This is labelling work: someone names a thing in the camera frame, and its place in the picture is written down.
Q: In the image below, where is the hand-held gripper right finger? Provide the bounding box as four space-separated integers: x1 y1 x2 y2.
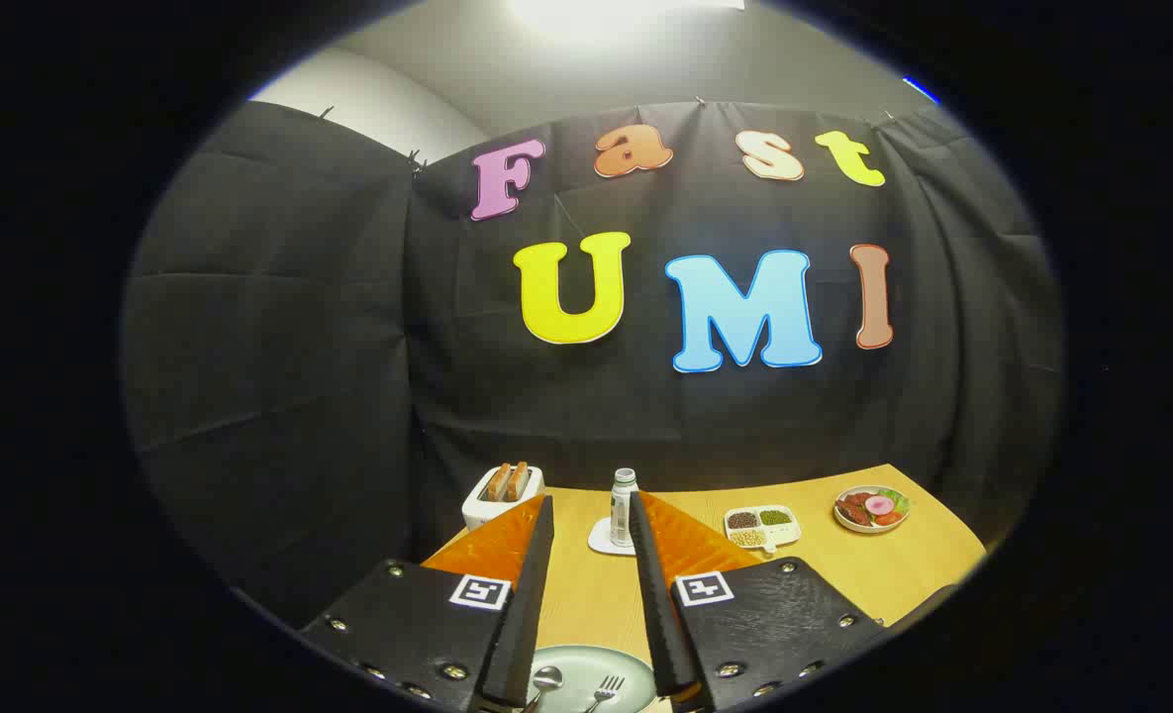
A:
629 490 886 713

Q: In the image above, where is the small white drink bottle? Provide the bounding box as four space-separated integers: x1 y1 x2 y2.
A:
611 468 638 548

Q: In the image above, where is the white plate with food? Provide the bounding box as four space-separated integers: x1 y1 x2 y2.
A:
833 485 911 535

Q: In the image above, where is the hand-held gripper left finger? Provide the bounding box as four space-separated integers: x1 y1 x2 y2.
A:
299 495 555 713

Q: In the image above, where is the pale green plate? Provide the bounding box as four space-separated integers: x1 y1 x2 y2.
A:
527 646 658 713

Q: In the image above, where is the white square coaster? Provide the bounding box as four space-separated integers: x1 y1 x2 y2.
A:
588 515 638 557

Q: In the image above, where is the silver metal spoon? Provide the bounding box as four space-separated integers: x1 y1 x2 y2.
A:
524 665 565 713

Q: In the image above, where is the white toaster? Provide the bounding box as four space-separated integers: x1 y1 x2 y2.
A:
462 463 545 531

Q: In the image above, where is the white divided dish with beans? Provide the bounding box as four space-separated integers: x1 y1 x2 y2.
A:
724 505 803 554

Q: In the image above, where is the ceiling light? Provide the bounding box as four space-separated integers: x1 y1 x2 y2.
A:
507 0 747 43

